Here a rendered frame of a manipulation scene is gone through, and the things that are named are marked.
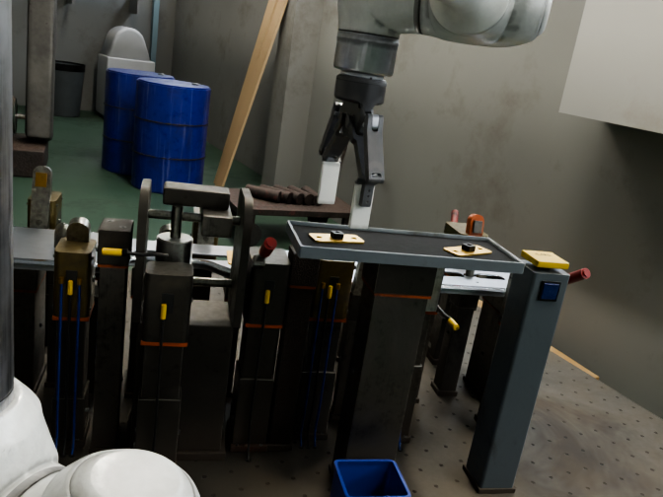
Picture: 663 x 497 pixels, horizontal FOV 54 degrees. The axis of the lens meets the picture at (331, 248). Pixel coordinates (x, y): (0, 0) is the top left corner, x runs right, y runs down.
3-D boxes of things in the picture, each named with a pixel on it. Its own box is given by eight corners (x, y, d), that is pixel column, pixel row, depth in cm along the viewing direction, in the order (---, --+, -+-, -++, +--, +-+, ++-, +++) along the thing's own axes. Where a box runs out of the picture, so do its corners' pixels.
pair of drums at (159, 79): (177, 165, 699) (184, 73, 671) (210, 196, 591) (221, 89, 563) (96, 160, 662) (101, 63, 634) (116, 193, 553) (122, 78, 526)
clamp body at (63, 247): (91, 424, 126) (100, 239, 115) (83, 459, 116) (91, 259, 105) (54, 424, 124) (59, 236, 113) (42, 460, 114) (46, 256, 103)
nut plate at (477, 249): (476, 246, 112) (477, 240, 112) (492, 253, 110) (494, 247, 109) (441, 249, 107) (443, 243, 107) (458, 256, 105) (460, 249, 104)
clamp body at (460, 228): (442, 343, 186) (469, 220, 175) (461, 367, 173) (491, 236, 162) (413, 342, 184) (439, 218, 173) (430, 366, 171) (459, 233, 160)
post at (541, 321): (496, 467, 131) (551, 260, 118) (514, 493, 124) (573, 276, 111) (462, 467, 129) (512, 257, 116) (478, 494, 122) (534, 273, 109)
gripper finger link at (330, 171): (324, 162, 106) (322, 161, 106) (318, 203, 108) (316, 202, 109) (340, 163, 107) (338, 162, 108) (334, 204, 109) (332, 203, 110)
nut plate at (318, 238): (355, 236, 107) (356, 229, 107) (365, 244, 104) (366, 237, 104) (307, 235, 104) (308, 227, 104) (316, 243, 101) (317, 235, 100)
